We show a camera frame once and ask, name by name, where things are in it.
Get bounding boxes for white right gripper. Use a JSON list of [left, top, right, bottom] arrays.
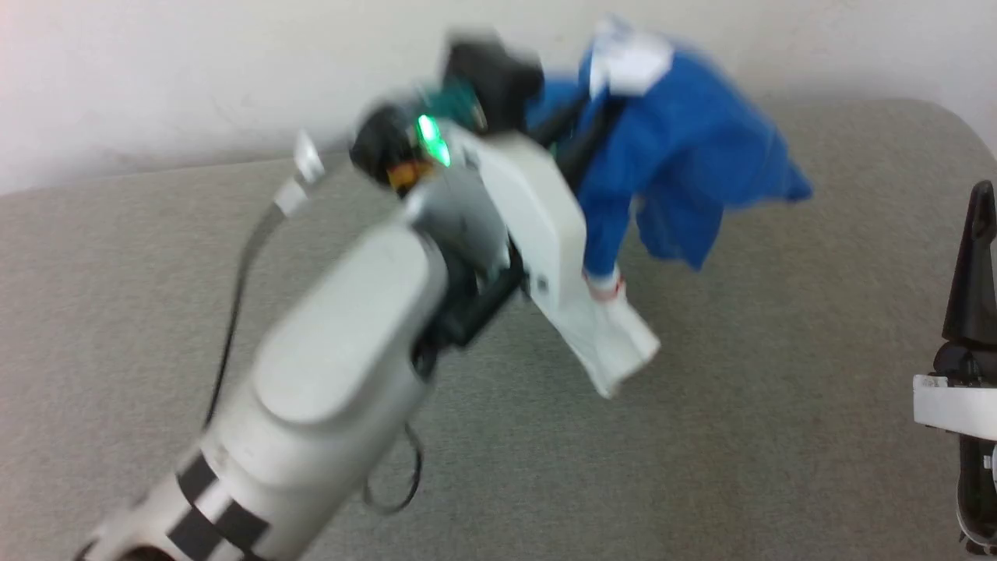
[[913, 181, 997, 548]]

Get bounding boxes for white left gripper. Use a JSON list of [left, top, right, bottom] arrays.
[[448, 100, 661, 399]]

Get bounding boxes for blue garment white red trim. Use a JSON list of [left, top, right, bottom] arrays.
[[526, 16, 815, 306]]

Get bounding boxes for teal left camera connector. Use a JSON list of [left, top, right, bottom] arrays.
[[421, 82, 485, 130]]

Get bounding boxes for thin black cable white tags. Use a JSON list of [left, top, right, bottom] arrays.
[[204, 129, 328, 429]]

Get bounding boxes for thin black cable loop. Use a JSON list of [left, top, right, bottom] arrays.
[[362, 423, 426, 516]]

